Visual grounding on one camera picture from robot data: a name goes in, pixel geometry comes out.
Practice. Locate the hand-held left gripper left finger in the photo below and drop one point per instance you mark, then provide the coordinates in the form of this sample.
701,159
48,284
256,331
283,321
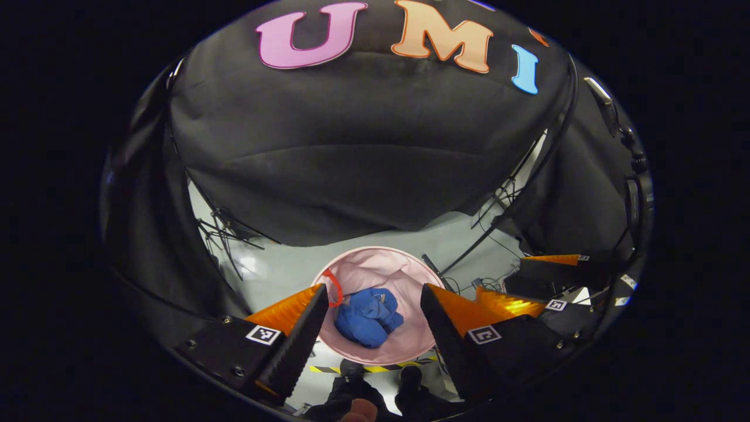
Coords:
302,346

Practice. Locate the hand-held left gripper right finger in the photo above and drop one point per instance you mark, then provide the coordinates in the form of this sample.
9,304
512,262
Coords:
448,346

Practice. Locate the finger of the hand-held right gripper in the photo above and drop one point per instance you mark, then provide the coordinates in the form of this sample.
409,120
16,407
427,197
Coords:
545,275
577,325

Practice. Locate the pink laundry hamper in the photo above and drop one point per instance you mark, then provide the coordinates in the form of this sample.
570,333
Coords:
387,269

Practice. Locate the person's black shoe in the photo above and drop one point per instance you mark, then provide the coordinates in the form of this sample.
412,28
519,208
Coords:
328,404
416,398

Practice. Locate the yellow black floor tape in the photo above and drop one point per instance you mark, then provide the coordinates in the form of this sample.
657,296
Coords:
375,369

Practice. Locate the black tripod stand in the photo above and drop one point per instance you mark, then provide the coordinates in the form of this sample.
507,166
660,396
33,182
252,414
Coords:
498,199
225,231

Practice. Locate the black equipment stand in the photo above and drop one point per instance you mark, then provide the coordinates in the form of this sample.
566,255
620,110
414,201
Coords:
636,193

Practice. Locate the black backdrop cloth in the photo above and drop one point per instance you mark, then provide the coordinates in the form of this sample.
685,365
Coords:
351,146

